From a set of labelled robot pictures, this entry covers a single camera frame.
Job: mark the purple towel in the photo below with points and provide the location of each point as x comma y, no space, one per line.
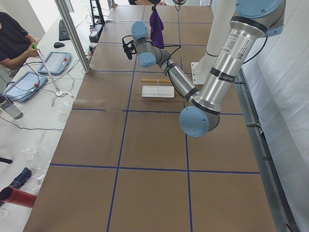
157,28

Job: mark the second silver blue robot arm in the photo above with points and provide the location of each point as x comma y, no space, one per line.
177,3

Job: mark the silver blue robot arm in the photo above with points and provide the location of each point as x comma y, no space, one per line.
252,19

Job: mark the white rack base tray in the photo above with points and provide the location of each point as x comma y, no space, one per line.
151,92

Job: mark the left wooden rack rod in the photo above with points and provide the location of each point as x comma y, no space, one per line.
147,80

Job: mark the pink stick with green tip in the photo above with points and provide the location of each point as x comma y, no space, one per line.
58,91

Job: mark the far blue teach pendant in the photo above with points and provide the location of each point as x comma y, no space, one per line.
57,62

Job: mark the blue teach pendant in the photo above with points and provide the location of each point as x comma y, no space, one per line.
57,62
25,87

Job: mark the black computer mouse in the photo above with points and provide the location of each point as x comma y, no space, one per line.
58,44

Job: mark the black keyboard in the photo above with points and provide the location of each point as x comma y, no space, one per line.
63,33

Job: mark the clear plastic wrap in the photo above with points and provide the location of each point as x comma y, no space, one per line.
38,164

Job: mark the white curtain sheet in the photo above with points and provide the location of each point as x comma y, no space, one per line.
278,77

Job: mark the near blue teach pendant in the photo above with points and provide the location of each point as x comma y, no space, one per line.
25,87

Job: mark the dark blue cloth bundle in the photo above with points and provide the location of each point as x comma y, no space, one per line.
21,179

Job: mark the person in black shirt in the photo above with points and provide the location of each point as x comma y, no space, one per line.
16,44

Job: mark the red cylinder tube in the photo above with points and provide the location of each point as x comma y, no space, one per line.
18,197

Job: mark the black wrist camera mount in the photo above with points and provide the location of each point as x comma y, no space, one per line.
129,47

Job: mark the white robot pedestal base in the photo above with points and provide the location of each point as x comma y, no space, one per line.
222,10

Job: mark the aluminium frame post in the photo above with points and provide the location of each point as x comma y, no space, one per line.
64,12

